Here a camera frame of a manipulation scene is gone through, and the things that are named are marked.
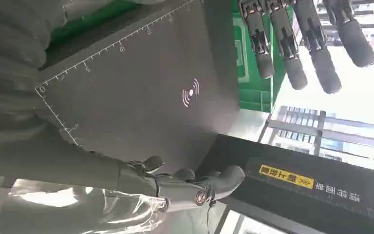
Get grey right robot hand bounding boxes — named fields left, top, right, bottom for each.
left=0, top=0, right=374, bottom=214

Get grey parcel in clear plastic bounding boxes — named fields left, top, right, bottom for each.
left=0, top=178, right=172, bottom=234

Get black scanner pad with ruler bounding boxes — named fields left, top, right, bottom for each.
left=35, top=0, right=241, bottom=174

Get green plastic crate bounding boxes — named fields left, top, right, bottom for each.
left=50, top=0, right=295, bottom=114

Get yellow label sticker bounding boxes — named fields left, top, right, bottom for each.
left=258, top=164, right=315, bottom=190

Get black table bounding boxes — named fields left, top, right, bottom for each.
left=196, top=134, right=374, bottom=234

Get metal shelf rack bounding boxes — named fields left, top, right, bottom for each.
left=258, top=105, right=374, bottom=162

